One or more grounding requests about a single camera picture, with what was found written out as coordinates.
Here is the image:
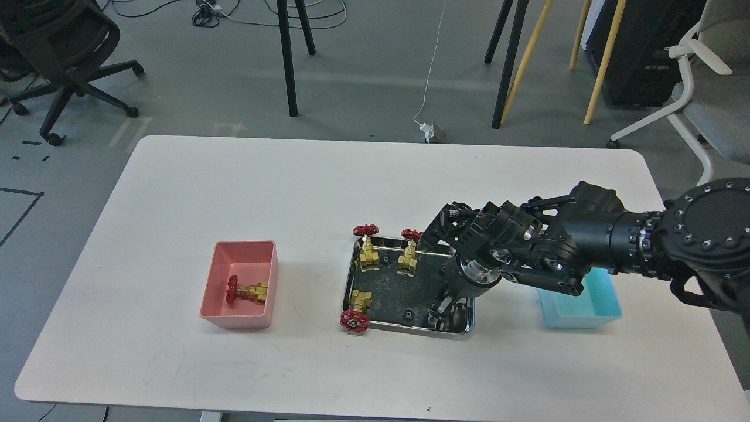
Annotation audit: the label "blue plastic box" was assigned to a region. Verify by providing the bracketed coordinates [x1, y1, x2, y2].
[538, 268, 622, 329]

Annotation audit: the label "black and wooden easel legs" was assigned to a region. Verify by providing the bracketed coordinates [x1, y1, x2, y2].
[484, 0, 628, 129]

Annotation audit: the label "brass valve top middle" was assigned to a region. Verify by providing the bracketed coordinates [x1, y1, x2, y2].
[397, 228, 422, 277]

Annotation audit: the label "brass valve bottom left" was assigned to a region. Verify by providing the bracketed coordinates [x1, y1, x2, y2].
[340, 289, 373, 333]

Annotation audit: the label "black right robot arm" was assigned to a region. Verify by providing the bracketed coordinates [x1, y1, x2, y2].
[418, 178, 749, 326]

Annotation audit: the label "black floor cables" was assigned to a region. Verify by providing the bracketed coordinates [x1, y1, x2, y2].
[100, 0, 349, 31]

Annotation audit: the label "black stand legs left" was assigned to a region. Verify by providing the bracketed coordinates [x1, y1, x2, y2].
[277, 1, 316, 117]

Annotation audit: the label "black office chair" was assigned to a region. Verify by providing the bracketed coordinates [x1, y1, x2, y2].
[2, 1, 143, 146]

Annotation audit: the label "pink plastic box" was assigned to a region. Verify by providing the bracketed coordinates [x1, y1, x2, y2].
[199, 240, 278, 329]

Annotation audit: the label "black cabinet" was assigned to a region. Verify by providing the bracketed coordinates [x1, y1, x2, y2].
[602, 1, 705, 107]

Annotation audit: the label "white thin cable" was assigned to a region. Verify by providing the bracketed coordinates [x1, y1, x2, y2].
[412, 0, 448, 126]

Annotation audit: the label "brass valve top left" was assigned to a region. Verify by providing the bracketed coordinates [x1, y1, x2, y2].
[353, 224, 380, 272]

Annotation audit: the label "brass valve red handwheel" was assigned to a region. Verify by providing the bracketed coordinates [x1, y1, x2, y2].
[225, 275, 268, 305]

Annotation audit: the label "stainless steel tray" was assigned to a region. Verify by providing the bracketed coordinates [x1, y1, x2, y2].
[342, 236, 476, 336]

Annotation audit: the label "white power adapter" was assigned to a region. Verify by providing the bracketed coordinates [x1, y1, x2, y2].
[418, 122, 452, 144]

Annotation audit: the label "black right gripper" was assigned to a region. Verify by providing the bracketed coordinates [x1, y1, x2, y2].
[428, 253, 503, 332]

